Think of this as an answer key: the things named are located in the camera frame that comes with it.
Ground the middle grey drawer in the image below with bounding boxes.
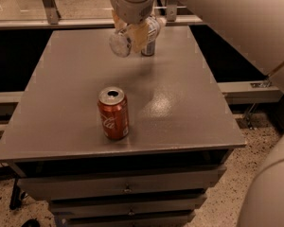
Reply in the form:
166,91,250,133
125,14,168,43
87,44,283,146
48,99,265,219
49,190,206,218

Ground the clear plastic bottle white cap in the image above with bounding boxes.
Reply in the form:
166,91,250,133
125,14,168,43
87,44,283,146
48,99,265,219
108,16,167,59

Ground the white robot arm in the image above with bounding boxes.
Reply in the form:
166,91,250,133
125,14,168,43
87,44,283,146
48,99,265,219
110,0,284,227

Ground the red coca-cola can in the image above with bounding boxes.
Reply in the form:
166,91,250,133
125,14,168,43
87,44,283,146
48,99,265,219
98,87,129,140

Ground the silver redbull can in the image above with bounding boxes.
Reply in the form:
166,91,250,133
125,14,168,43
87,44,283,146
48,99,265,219
141,41,155,57

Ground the bottom grey drawer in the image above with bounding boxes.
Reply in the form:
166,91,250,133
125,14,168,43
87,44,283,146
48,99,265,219
56,210,195,227

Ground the grey metal rail frame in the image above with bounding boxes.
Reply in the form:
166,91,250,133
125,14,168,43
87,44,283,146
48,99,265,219
0,0,282,104

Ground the grey drawer cabinet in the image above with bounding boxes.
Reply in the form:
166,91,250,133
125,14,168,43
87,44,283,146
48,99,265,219
0,26,244,227

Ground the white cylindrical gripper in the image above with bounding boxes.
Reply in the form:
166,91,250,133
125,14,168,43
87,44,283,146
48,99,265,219
110,0,154,53

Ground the grey drawer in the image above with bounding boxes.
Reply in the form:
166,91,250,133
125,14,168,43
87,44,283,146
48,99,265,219
49,190,206,218
18,165,226,201
56,210,195,227

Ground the top grey drawer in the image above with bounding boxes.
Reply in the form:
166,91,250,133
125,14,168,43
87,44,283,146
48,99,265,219
18,165,226,201

